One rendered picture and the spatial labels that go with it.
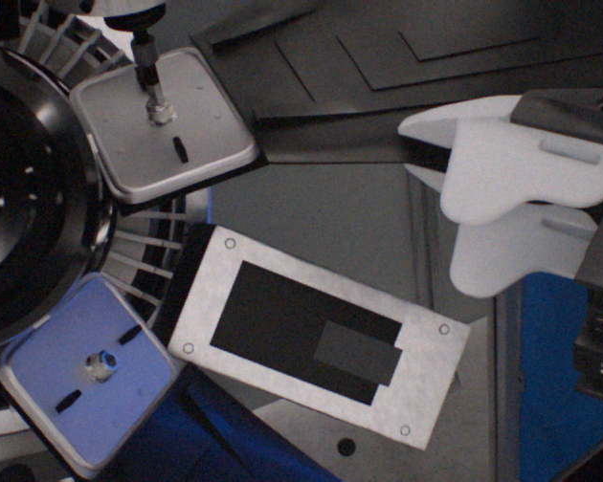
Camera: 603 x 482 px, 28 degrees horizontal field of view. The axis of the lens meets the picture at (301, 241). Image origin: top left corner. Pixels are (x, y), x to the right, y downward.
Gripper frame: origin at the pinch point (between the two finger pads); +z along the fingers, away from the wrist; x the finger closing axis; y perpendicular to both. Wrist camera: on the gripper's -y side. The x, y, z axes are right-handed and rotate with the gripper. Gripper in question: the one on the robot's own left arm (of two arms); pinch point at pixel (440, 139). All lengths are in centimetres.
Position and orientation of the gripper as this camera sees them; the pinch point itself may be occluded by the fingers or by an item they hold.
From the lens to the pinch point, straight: 50.0
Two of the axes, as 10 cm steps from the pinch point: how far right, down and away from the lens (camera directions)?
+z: -8.5, -2.8, 4.4
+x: 1.8, 6.3, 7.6
